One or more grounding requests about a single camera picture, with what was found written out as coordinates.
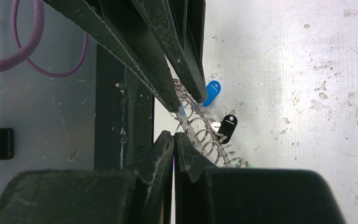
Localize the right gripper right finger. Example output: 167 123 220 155
174 133 345 224

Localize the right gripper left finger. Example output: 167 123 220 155
0 131 174 224

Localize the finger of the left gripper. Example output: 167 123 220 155
45 0 180 112
132 0 207 103

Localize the key with blue tag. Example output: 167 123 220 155
202 80 221 107

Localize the metal keyring chain loop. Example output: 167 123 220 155
168 77 251 169

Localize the key with black tag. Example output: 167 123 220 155
211 110 238 145

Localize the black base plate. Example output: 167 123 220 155
94 45 154 169

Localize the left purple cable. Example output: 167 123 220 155
0 0 89 78

